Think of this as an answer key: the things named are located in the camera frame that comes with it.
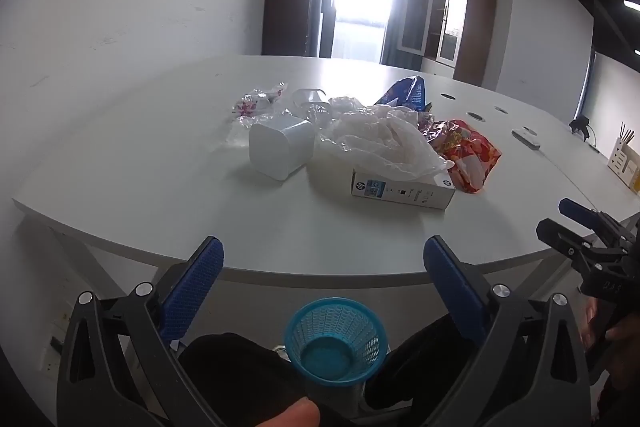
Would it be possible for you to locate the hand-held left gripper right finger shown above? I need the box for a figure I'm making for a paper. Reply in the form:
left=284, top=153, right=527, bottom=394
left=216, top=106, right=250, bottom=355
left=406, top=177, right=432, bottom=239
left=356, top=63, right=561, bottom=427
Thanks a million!
left=423, top=235, right=593, bottom=427

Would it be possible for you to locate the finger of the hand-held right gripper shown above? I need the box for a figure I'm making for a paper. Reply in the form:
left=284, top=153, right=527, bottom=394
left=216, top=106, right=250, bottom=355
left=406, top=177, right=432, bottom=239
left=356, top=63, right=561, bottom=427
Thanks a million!
left=536, top=218, right=602, bottom=276
left=559, top=198, right=628, bottom=249

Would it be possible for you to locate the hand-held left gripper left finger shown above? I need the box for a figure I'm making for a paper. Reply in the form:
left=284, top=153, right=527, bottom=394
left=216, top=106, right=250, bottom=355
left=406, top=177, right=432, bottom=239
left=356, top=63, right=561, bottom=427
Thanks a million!
left=56, top=235, right=226, bottom=427

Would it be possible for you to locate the blue plastic mesh basket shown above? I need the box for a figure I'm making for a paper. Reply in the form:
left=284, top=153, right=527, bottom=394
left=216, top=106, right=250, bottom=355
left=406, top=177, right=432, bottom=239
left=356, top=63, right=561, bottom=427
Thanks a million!
left=284, top=297, right=389, bottom=387

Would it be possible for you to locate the white translucent plastic bag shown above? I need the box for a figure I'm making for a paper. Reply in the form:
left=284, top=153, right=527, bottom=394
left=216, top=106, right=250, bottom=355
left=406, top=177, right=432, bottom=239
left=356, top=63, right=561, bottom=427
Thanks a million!
left=315, top=105, right=455, bottom=180

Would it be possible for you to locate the clear wrapper with red print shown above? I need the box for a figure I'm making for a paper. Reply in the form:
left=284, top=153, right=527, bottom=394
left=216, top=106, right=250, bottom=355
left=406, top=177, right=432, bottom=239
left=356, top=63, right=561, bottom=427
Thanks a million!
left=231, top=82, right=291, bottom=124

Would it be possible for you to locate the blue packet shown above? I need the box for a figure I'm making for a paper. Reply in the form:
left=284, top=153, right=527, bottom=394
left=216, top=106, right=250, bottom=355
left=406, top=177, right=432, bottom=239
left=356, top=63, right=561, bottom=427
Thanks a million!
left=374, top=76, right=432, bottom=112

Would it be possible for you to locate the translucent plastic cup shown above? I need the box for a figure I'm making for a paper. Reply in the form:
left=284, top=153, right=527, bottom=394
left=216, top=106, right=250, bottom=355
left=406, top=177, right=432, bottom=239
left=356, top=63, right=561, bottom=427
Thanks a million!
left=291, top=88, right=328, bottom=118

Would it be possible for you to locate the person's right forearm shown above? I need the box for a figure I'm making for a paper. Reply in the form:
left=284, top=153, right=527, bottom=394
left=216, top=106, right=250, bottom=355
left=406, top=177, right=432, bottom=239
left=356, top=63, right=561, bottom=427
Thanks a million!
left=595, top=357, right=640, bottom=427

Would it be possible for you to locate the person's right hand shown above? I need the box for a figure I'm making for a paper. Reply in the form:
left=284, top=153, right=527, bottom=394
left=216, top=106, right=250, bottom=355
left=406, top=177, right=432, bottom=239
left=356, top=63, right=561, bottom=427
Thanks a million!
left=581, top=297, right=640, bottom=350

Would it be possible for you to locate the person's left hand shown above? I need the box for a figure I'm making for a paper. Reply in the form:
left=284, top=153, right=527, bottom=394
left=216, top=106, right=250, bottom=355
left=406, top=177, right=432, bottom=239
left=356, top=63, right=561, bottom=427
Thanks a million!
left=267, top=398, right=321, bottom=427

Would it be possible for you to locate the white desk organizer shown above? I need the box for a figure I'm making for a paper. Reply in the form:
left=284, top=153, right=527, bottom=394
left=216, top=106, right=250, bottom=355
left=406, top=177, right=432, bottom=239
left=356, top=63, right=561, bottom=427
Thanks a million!
left=607, top=122, right=640, bottom=192

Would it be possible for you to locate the white power strip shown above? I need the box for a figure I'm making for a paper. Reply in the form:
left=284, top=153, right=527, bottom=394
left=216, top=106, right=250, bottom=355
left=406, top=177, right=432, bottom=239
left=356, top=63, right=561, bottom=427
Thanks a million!
left=511, top=127, right=542, bottom=150

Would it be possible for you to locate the white cardboard box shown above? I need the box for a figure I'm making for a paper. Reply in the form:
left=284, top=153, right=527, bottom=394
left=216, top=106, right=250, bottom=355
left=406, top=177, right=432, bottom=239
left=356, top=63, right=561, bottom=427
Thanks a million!
left=348, top=157, right=457, bottom=210

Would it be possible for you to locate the red snack bag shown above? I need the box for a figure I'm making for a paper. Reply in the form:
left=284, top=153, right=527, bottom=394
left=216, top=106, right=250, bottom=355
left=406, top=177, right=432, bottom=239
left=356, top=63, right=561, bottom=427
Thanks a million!
left=425, top=119, right=502, bottom=194

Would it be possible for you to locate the white plastic container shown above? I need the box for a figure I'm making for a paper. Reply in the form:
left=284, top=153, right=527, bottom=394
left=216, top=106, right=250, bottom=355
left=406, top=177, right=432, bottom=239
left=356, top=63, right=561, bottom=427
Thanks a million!
left=248, top=117, right=316, bottom=182

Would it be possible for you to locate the wooden cabinet with glass doors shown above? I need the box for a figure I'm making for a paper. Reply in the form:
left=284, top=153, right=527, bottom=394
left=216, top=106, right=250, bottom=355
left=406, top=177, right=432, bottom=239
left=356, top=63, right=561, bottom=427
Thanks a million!
left=398, top=0, right=502, bottom=88

